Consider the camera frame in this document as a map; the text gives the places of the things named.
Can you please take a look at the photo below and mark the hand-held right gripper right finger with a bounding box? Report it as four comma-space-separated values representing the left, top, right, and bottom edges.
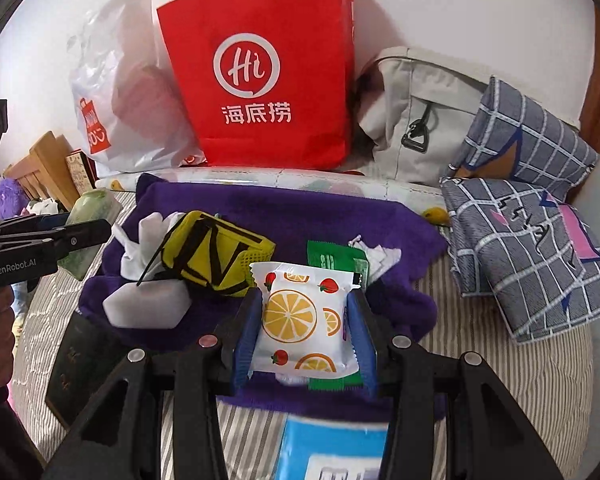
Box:
347, 287, 563, 480

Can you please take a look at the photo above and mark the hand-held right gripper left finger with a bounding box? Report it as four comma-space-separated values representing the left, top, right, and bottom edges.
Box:
42, 290, 263, 480

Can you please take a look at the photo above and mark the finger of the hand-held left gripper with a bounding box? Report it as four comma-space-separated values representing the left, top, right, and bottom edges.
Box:
0, 219, 112, 260
0, 212, 72, 237

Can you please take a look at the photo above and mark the light green packet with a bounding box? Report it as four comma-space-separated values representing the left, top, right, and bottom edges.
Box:
60, 187, 122, 281

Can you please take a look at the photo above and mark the orange print wipes packet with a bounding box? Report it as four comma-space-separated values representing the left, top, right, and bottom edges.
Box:
249, 260, 362, 386

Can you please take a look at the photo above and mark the green foil packet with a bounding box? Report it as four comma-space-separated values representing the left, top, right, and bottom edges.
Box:
306, 239, 372, 392

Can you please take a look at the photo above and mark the yellow mesh bag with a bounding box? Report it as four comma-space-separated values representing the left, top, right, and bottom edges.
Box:
137, 211, 276, 298

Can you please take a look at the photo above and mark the white spotted cloth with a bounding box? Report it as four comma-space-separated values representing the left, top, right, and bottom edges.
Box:
27, 199, 60, 217

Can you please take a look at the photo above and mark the purple plush toy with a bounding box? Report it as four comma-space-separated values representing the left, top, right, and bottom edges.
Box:
0, 180, 31, 228

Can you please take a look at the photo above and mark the patterned notebook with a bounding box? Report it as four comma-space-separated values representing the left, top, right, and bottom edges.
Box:
65, 152, 98, 198

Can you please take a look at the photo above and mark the wooden headboard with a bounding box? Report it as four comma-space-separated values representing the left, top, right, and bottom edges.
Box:
5, 131, 81, 211

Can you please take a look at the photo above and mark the pair of white socks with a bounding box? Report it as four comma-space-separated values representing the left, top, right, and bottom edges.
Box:
112, 212, 186, 283

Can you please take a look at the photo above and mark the translucent mesh pouch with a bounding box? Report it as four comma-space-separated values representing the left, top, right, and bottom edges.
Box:
347, 234, 403, 281

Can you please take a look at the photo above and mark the blue tissue pack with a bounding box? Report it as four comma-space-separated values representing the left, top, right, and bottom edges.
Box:
272, 415, 388, 480

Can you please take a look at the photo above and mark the striped bed mattress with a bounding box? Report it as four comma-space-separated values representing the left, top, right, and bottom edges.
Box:
10, 187, 596, 480

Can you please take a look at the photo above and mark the purple towel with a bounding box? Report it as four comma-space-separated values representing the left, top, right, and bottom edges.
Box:
77, 174, 448, 423

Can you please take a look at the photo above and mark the white plastic shopping bag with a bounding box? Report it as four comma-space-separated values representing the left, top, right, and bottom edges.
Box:
69, 0, 208, 173

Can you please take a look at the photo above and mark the lettered grey checked cloth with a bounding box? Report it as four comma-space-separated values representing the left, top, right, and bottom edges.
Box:
440, 177, 600, 343

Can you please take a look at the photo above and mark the beige backpack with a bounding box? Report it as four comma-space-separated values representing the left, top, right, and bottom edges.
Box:
355, 46, 581, 186

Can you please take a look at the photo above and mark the grey checked cloth bundle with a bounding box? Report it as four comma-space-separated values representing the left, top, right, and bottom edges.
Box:
452, 76, 600, 201

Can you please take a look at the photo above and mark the red paper bag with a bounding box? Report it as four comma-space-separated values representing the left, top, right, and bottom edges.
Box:
156, 0, 356, 171

